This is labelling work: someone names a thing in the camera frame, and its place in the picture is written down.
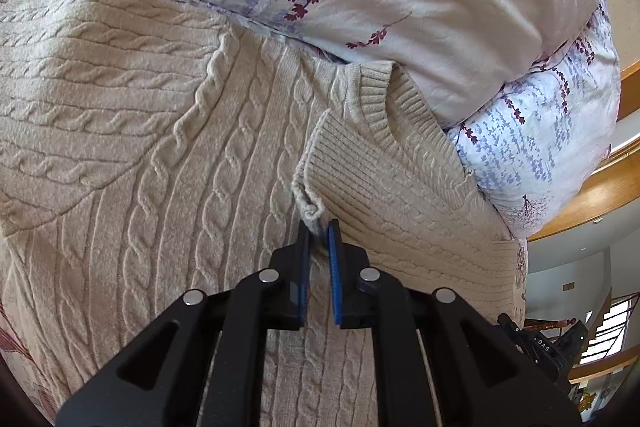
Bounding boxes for beige cable-knit sweater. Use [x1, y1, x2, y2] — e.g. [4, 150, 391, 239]
[1, 0, 526, 408]

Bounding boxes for wooden staircase railing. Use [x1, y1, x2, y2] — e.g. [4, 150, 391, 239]
[525, 291, 639, 385]

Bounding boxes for wooden headboard shelf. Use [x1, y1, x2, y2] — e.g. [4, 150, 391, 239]
[528, 61, 639, 241]

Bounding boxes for white blue-flowered pillow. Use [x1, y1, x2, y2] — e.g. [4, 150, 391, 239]
[448, 0, 620, 239]

